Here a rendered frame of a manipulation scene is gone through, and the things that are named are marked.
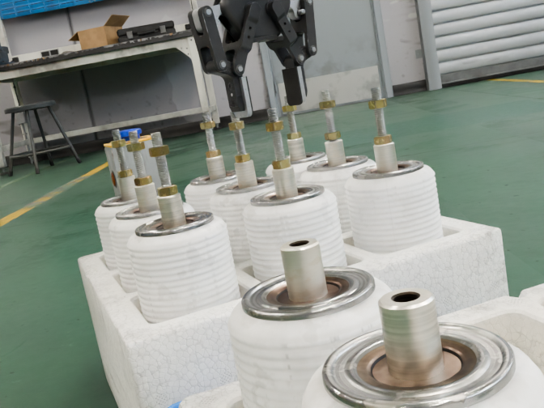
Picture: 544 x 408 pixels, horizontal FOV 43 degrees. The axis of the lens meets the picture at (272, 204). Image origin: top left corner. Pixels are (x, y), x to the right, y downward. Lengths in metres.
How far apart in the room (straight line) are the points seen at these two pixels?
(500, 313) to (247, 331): 0.22
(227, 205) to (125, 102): 5.07
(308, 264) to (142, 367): 0.26
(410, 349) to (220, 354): 0.36
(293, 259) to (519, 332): 0.21
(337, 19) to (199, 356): 5.18
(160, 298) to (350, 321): 0.31
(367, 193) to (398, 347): 0.44
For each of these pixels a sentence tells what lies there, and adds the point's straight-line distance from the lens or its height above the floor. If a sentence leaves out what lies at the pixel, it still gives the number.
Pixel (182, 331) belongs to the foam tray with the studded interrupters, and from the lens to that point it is 0.60.
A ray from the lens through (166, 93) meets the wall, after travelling 5.75.
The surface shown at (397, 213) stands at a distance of 0.70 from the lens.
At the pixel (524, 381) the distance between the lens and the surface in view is 0.27.
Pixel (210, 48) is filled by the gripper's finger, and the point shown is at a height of 0.41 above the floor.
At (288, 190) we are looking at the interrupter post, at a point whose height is 0.26.
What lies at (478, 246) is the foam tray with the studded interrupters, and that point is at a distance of 0.72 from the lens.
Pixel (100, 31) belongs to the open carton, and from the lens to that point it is 5.34.
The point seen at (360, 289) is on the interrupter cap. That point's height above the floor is 0.25.
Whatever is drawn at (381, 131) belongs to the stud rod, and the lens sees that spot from 0.73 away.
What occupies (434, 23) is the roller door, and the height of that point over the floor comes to 0.52.
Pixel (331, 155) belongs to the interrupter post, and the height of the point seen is 0.27.
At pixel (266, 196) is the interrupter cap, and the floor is 0.25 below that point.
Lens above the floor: 0.38
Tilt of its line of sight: 11 degrees down
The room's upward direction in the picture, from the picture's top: 11 degrees counter-clockwise
